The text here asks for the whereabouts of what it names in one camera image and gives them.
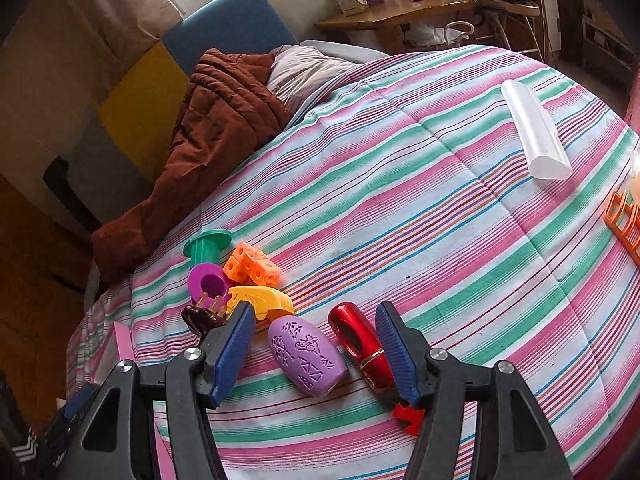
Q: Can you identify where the red glossy cylinder case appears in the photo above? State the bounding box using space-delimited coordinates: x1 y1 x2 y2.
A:
328 301 395 393

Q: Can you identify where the brown quilted blanket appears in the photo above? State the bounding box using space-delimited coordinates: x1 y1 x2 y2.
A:
91 48 292 285

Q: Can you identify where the beige window curtain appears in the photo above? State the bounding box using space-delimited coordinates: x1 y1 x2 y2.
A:
44 0 184 82

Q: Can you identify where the purple patterned egg shell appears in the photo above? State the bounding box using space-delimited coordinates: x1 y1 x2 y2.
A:
268 315 348 398

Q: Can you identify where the orange perforated cube block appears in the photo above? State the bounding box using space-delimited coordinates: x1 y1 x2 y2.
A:
222 242 282 287

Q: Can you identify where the brown pegged massage brush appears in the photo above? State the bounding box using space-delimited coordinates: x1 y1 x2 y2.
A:
181 292 227 339

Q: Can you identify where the orange plastic shell piece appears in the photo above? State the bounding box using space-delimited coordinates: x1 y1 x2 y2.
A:
226 286 294 323

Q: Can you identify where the green plastic spool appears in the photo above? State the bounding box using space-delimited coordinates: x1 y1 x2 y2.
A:
182 229 232 266

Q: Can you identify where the grey yellow blue headboard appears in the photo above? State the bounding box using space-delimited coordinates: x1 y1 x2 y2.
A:
43 0 297 232

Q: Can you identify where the pale pillow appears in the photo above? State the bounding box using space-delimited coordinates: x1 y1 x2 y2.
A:
267 46 357 113

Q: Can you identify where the orange plastic rack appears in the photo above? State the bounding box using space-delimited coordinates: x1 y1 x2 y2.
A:
602 192 640 266

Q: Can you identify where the pink shallow tray box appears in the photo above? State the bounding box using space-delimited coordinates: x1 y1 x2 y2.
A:
92 320 177 480

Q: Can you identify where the white plastic tube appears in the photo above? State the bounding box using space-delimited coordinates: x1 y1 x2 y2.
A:
501 79 573 181

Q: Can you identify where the striped bed cover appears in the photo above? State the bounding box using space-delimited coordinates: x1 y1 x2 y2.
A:
66 46 639 479

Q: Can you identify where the wooden bedside table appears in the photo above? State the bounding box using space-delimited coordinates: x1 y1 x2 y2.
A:
314 0 478 54

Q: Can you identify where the small red plastic clip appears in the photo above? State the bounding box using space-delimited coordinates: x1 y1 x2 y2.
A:
392 402 425 437

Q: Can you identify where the magenta plastic funnel cup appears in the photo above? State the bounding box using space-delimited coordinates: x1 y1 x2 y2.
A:
188 262 232 304

